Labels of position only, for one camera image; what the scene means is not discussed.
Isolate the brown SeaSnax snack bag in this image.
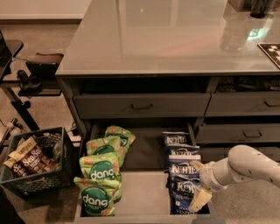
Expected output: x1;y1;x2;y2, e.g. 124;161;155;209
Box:
9;146;51;174

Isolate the green dang bag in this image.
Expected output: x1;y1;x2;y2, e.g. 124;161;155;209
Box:
86;136;127;165
73;177;120;216
105;125;136;150
80;152;121;181

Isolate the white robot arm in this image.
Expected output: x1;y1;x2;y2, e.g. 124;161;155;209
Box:
188;144;280;213

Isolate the black stand with pad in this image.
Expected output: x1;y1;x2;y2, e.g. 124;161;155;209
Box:
17;52;64;96

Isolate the dark green plastic crate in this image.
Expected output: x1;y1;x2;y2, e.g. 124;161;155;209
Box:
0;127;78;200

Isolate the blue kettle chip bag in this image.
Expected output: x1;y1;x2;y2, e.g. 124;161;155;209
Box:
169;177;201;214
169;155;200;179
165;144;200;156
162;131;189;145

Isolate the dark object on counter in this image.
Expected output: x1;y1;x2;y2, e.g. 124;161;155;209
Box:
250;0;273;18

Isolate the rear green Dang bag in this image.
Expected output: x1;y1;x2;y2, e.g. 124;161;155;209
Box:
105;125;136;150

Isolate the black side desk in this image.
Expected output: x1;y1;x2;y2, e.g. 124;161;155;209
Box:
0;31;39;130

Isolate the open grey middle drawer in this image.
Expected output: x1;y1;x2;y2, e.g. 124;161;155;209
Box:
74;127;216;224

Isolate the black white fiducial tag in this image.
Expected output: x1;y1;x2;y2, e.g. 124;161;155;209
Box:
258;43;280;69

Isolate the rear blue Kettle chip bag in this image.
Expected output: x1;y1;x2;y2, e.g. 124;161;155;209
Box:
162;131;189;145

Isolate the grey middle right drawer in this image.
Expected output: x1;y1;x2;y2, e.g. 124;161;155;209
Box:
196;124;280;144

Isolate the grey bottom right drawer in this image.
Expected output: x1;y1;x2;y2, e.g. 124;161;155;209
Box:
199;147;280;163

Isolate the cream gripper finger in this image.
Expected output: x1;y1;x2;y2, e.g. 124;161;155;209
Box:
190;160;204;172
188;199;204;213

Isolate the front blue Kettle chip bag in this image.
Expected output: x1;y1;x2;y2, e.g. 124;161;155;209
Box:
169;177;201;214

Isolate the grey counter cabinet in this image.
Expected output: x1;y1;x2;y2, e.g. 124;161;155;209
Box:
56;0;280;139

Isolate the front green Dang bag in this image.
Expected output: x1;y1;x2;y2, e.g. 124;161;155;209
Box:
73;177;120;216

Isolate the grey top right drawer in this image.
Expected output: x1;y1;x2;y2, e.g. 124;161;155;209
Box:
206;92;280;117

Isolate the yellow snack packet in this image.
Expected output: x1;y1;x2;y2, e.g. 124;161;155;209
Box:
4;136;38;168

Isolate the grey top left drawer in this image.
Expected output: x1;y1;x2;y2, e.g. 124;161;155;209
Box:
73;93;210;119

